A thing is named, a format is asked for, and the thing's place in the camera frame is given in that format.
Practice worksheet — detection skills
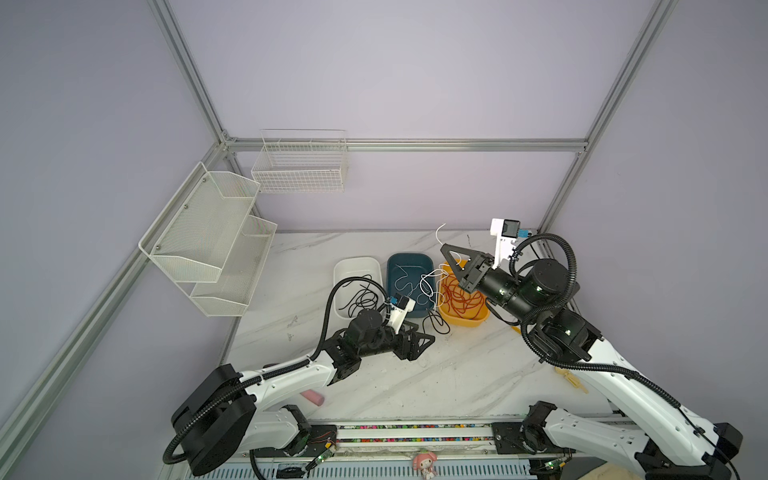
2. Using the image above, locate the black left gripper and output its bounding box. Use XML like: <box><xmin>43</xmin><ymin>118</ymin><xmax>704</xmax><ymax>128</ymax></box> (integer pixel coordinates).
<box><xmin>359</xmin><ymin>320</ymin><xmax>435</xmax><ymax>360</ymax></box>

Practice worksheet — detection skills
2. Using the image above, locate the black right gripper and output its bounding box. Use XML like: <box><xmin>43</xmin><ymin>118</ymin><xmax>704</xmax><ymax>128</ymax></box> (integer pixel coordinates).
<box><xmin>437</xmin><ymin>243</ymin><xmax>536</xmax><ymax>325</ymax></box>

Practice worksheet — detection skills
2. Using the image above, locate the black cable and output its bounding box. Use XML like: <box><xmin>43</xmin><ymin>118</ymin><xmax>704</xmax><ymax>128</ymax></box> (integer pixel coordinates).
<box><xmin>337</xmin><ymin>281</ymin><xmax>380</xmax><ymax>319</ymax></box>
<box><xmin>419</xmin><ymin>305</ymin><xmax>452</xmax><ymax>337</ymax></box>

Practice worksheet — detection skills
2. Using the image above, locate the red cable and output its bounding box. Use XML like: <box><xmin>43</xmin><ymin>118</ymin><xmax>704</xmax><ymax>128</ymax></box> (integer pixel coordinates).
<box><xmin>440</xmin><ymin>277</ymin><xmax>487</xmax><ymax>319</ymax></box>

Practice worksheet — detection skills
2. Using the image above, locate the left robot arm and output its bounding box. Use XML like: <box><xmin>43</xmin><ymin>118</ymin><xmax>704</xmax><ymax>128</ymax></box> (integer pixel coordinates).
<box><xmin>162</xmin><ymin>277</ymin><xmax>435</xmax><ymax>476</ymax></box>

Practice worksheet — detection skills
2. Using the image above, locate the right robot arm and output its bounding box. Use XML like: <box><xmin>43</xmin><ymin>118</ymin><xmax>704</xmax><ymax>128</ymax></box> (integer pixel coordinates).
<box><xmin>441</xmin><ymin>233</ymin><xmax>743</xmax><ymax>479</ymax></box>

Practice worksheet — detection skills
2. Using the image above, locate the dark teal plastic bin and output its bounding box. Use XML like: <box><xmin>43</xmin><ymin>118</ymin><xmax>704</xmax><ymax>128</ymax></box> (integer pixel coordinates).
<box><xmin>386</xmin><ymin>252</ymin><xmax>437</xmax><ymax>319</ymax></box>

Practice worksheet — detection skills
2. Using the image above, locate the yellow plastic bin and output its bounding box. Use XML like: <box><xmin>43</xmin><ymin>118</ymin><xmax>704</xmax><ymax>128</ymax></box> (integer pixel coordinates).
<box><xmin>436</xmin><ymin>263</ymin><xmax>490</xmax><ymax>328</ymax></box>

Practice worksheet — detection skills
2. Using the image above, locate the white plastic bin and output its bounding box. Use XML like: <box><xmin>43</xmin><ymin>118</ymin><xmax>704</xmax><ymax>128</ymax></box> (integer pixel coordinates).
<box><xmin>333</xmin><ymin>257</ymin><xmax>384</xmax><ymax>320</ymax></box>

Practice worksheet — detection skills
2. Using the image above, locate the pink doll figure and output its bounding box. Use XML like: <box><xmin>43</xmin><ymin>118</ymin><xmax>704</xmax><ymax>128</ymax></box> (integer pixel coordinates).
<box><xmin>412</xmin><ymin>451</ymin><xmax>437</xmax><ymax>480</ymax></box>

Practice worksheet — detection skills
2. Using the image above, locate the purple pink spatula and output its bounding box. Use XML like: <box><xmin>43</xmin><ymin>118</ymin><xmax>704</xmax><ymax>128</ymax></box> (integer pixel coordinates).
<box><xmin>301</xmin><ymin>390</ymin><xmax>325</xmax><ymax>406</ymax></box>

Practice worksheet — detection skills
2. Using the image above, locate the small wooden toy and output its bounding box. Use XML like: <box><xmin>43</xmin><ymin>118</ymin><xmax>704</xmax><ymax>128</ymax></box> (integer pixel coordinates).
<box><xmin>554</xmin><ymin>367</ymin><xmax>589</xmax><ymax>394</ymax></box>

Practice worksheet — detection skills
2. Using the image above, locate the white mesh lower shelf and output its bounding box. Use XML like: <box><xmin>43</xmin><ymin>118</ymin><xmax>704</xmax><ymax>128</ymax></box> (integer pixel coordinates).
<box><xmin>190</xmin><ymin>215</ymin><xmax>277</xmax><ymax>317</ymax></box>

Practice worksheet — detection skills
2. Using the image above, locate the white mesh shelf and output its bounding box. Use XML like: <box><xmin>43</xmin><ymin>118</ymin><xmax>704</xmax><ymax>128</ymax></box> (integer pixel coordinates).
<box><xmin>190</xmin><ymin>215</ymin><xmax>277</xmax><ymax>317</ymax></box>
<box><xmin>138</xmin><ymin>163</ymin><xmax>260</xmax><ymax>283</ymax></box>

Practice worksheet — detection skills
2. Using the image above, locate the white mesh upper shelf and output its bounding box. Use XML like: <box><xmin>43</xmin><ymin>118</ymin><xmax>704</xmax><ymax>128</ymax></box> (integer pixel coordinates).
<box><xmin>138</xmin><ymin>163</ymin><xmax>260</xmax><ymax>283</ymax></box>

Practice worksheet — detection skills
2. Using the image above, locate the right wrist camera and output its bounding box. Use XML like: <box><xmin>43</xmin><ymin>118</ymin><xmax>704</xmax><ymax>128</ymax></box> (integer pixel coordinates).
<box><xmin>490</xmin><ymin>218</ymin><xmax>532</xmax><ymax>268</ymax></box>

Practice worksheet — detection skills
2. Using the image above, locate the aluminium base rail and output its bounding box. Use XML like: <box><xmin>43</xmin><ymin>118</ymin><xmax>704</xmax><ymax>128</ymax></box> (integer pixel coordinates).
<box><xmin>158</xmin><ymin>419</ymin><xmax>667</xmax><ymax>480</ymax></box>

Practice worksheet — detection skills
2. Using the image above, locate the white wire wall basket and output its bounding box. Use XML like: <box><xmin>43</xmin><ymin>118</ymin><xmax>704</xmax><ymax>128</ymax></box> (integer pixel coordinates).
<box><xmin>251</xmin><ymin>129</ymin><xmax>348</xmax><ymax>194</ymax></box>

